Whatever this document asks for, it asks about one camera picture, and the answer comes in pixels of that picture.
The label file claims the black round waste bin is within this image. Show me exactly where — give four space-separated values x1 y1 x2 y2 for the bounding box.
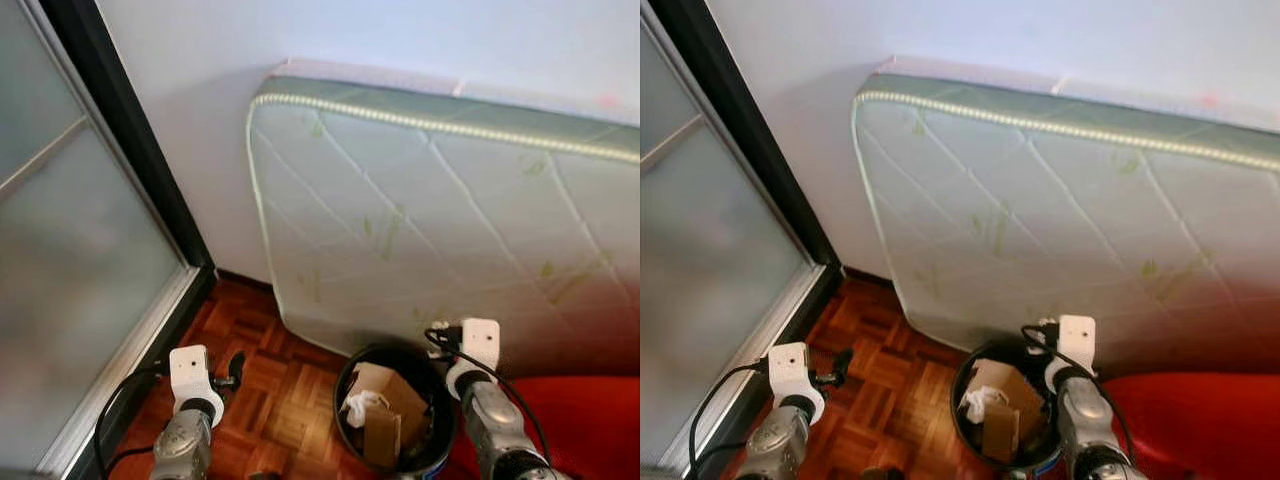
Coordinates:
950 340 1066 476
333 343 459 479

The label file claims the large brown cardboard piece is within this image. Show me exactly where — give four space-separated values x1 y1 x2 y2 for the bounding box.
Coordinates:
965 358 1046 436
347 362 431 441

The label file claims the crumpled white tissue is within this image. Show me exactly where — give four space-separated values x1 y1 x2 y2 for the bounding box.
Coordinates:
342 390 389 431
960 385 1006 426

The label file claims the small brown cardboard piece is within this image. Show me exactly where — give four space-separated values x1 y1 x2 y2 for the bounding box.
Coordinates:
362 405 403 469
982 402 1021 463

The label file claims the white green quilted mattress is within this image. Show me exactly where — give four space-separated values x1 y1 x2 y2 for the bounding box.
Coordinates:
245 75 641 379
852 72 1280 376

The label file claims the frosted glass sliding door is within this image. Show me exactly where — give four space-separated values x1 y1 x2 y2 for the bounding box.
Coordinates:
0 0 216 480
640 0 846 480

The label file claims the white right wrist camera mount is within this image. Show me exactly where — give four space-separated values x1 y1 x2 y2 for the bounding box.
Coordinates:
455 318 501 376
1055 315 1098 373

